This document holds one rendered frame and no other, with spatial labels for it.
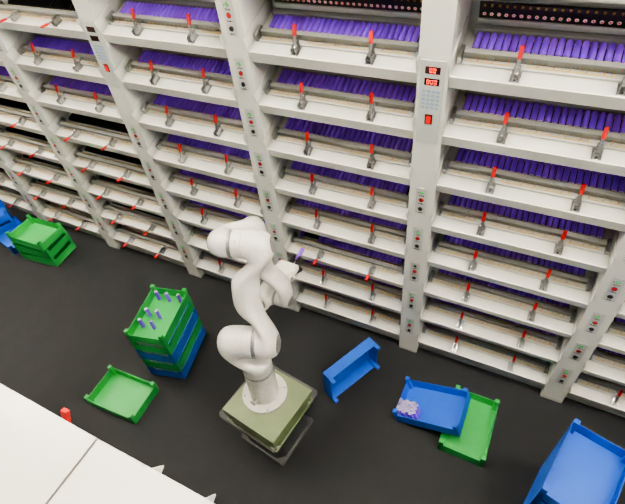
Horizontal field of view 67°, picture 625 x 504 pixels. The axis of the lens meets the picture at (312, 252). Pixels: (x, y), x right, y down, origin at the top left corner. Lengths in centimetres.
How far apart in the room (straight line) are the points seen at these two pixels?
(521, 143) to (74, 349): 252
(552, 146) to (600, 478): 114
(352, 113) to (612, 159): 81
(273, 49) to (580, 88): 96
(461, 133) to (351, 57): 43
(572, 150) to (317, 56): 84
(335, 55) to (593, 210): 96
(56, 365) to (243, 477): 129
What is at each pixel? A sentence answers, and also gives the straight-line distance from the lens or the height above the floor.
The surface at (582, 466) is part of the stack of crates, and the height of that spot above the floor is 40.
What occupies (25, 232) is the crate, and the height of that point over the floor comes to 16.
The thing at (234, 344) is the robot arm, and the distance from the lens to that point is 174.
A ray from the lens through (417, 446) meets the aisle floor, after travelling 237.
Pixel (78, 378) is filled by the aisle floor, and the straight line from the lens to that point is 294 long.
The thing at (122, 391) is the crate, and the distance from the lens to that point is 277.
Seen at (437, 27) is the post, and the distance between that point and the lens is 149.
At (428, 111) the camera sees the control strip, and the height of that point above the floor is 140.
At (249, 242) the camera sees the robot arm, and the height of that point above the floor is 113.
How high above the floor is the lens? 219
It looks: 46 degrees down
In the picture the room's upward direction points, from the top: 8 degrees counter-clockwise
